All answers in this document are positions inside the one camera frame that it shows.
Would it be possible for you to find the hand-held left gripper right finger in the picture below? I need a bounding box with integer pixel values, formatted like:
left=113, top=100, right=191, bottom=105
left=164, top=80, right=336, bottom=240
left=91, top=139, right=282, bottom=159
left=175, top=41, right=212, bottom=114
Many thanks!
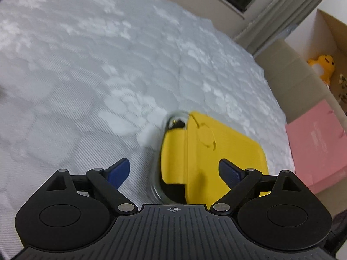
left=210, top=158, right=316, bottom=215

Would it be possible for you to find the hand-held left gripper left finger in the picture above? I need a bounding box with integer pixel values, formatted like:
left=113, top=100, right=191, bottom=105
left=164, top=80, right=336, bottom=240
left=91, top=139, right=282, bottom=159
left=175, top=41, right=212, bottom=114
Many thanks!
left=43, top=158, right=139, bottom=214

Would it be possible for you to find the yellow container lid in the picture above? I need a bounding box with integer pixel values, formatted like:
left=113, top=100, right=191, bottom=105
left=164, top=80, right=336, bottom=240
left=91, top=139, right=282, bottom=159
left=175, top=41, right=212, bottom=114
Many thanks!
left=160, top=111, right=270, bottom=205

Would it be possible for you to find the clear glass container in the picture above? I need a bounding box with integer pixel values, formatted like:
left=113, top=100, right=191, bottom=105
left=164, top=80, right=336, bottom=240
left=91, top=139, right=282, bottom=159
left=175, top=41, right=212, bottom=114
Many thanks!
left=151, top=110, right=191, bottom=204

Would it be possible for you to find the pink paper bag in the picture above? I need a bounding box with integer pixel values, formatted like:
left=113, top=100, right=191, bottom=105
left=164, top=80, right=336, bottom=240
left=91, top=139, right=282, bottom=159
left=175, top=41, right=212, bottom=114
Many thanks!
left=285, top=99, right=347, bottom=195

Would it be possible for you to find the cardboard box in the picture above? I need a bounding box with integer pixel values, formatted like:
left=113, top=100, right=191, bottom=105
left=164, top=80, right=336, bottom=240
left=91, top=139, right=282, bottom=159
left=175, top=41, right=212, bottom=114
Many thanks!
left=253, top=8, right=347, bottom=126

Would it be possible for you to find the yellow plush toy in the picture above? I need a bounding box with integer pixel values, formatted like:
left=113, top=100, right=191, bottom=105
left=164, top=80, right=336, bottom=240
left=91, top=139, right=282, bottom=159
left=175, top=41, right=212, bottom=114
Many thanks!
left=307, top=54, right=336, bottom=86

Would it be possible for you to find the beige curtain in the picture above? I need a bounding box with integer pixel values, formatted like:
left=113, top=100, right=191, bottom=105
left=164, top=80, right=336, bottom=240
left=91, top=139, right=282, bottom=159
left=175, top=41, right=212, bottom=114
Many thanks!
left=234, top=0, right=334, bottom=58

